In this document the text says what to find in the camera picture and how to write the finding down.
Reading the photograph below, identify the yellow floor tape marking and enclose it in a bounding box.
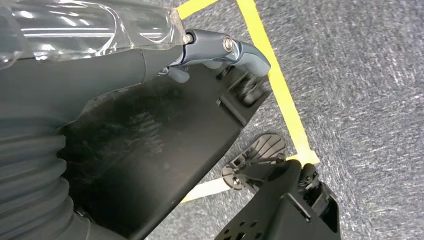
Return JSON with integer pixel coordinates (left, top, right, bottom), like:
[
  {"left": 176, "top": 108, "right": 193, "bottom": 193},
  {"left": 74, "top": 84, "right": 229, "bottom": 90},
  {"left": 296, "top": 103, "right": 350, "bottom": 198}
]
[{"left": 177, "top": 0, "right": 321, "bottom": 204}]

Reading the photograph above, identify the black robot foot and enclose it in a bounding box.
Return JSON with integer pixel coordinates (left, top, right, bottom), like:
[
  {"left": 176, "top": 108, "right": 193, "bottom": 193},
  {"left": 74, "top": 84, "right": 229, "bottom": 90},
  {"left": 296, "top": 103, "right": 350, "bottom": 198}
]
[{"left": 221, "top": 133, "right": 287, "bottom": 191}]

